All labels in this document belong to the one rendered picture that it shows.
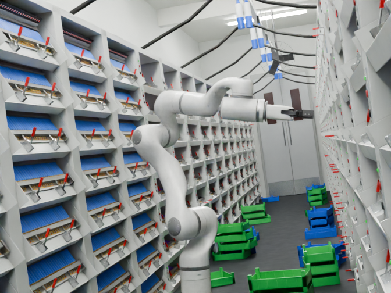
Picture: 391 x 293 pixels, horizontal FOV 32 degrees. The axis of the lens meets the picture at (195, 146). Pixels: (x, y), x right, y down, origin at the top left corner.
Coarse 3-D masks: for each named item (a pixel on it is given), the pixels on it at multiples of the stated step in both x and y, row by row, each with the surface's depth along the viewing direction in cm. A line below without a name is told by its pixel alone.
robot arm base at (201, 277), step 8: (184, 272) 266; (192, 272) 265; (200, 272) 265; (208, 272) 268; (184, 280) 266; (192, 280) 265; (200, 280) 265; (208, 280) 267; (184, 288) 267; (192, 288) 265; (200, 288) 265; (208, 288) 267
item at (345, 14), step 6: (336, 0) 211; (342, 0) 194; (348, 0) 178; (336, 6) 211; (342, 6) 195; (348, 6) 184; (354, 6) 176; (342, 12) 201; (348, 12) 190; (342, 18) 208; (348, 18) 196; (348, 24) 204
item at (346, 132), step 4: (348, 128) 280; (344, 132) 280; (348, 132) 280; (344, 136) 280; (348, 136) 280; (352, 136) 221; (348, 140) 280; (352, 144) 248; (352, 148) 266; (356, 148) 234; (356, 152) 250
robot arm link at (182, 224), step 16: (144, 128) 273; (160, 128) 278; (144, 144) 271; (160, 144) 274; (160, 160) 273; (176, 160) 275; (160, 176) 274; (176, 176) 271; (176, 192) 268; (176, 208) 264; (176, 224) 261; (192, 224) 262
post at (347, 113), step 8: (328, 0) 280; (328, 8) 281; (336, 24) 280; (336, 56) 280; (336, 64) 280; (344, 104) 280; (344, 112) 280; (344, 120) 280; (352, 152) 280; (352, 160) 280; (352, 168) 280; (352, 176) 280; (360, 208) 280; (360, 216) 280; (360, 240) 282; (368, 264) 280
